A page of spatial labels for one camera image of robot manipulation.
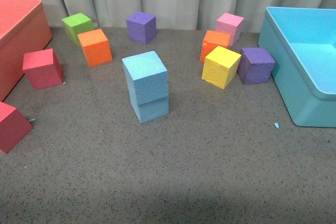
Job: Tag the pink plastic bin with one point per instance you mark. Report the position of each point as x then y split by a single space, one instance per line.
24 28

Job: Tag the purple foam block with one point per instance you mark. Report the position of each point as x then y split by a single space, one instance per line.
141 27
255 65

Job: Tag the green foam block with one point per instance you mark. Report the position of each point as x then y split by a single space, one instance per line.
77 24

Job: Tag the orange foam block right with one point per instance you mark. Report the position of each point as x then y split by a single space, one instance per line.
211 40

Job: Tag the light blue foam block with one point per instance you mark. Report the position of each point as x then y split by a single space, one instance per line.
146 77
151 110

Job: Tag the dark red foam block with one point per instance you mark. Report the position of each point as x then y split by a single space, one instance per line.
42 69

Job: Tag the light blue plastic bin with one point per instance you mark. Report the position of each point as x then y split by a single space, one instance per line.
302 43

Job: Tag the purple foam block right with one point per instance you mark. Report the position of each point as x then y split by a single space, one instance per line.
255 65

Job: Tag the red foam block front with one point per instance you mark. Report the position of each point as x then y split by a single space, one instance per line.
14 126

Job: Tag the orange foam block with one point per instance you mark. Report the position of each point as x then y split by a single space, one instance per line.
211 40
95 47

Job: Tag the yellow foam block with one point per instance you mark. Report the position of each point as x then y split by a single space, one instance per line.
220 66

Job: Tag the orange foam block left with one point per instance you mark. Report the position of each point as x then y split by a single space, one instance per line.
95 47

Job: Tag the purple foam block rear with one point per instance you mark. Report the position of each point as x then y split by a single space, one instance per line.
141 27

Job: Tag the pink foam block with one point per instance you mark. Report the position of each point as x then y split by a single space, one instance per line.
230 24

